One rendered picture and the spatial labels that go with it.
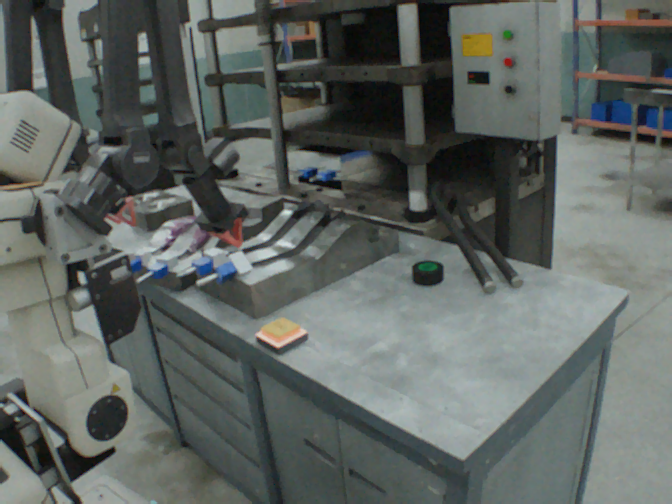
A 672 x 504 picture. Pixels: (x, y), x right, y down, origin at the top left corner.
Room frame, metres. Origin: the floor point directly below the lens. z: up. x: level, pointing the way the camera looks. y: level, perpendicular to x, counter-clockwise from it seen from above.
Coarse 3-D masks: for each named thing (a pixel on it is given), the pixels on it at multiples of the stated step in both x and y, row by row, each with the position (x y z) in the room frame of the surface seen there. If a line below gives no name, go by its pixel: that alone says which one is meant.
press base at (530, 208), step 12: (540, 192) 2.19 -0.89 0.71; (528, 204) 2.12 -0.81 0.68; (540, 204) 2.19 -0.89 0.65; (492, 216) 1.93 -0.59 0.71; (528, 216) 2.12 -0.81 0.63; (540, 216) 2.19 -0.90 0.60; (480, 228) 1.88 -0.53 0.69; (492, 228) 1.93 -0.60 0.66; (528, 228) 2.12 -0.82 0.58; (540, 228) 2.20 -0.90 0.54; (444, 240) 1.73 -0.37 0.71; (468, 240) 1.82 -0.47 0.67; (492, 240) 1.93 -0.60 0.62; (528, 240) 2.13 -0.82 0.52; (540, 240) 2.20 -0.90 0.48; (528, 252) 2.13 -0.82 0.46; (540, 252) 2.20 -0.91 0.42; (540, 264) 2.21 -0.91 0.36
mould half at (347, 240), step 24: (288, 216) 1.50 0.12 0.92; (312, 216) 1.45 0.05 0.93; (264, 240) 1.43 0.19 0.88; (288, 240) 1.39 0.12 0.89; (336, 240) 1.31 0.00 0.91; (360, 240) 1.37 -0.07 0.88; (384, 240) 1.43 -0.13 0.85; (288, 264) 1.24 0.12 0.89; (312, 264) 1.26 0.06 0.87; (336, 264) 1.31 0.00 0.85; (360, 264) 1.36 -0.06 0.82; (216, 288) 1.26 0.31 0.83; (240, 288) 1.17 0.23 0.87; (264, 288) 1.16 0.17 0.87; (288, 288) 1.20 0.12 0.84; (312, 288) 1.25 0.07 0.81; (264, 312) 1.15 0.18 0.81
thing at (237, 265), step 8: (232, 256) 1.21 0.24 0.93; (240, 256) 1.22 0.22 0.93; (224, 264) 1.19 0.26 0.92; (232, 264) 1.19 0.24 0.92; (240, 264) 1.20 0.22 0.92; (248, 264) 1.21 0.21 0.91; (216, 272) 1.18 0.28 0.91; (224, 272) 1.17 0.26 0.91; (232, 272) 1.18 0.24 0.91; (240, 272) 1.18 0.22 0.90; (248, 272) 1.20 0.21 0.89; (200, 280) 1.15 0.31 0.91; (208, 280) 1.15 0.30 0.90; (216, 280) 1.19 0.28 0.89; (224, 280) 1.18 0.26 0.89
